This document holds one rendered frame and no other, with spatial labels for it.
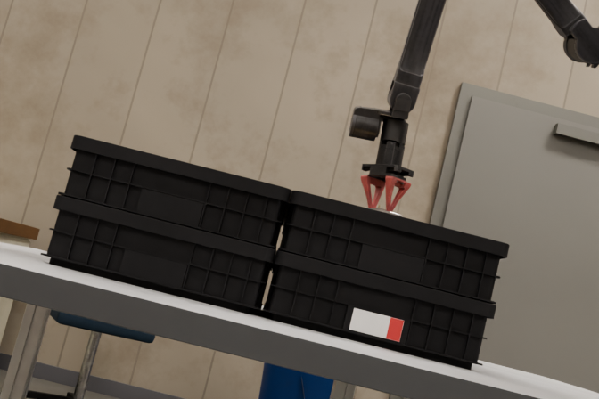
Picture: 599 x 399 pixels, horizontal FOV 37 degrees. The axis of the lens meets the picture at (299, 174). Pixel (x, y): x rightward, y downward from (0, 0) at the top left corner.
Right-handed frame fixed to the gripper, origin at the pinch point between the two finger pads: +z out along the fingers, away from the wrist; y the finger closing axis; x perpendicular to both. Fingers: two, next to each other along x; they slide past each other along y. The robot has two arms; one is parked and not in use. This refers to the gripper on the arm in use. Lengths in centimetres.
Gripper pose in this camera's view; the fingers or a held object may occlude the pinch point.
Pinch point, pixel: (381, 207)
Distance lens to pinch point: 194.5
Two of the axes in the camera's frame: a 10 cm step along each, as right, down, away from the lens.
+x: 6.9, 2.3, 6.8
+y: 7.0, 0.3, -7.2
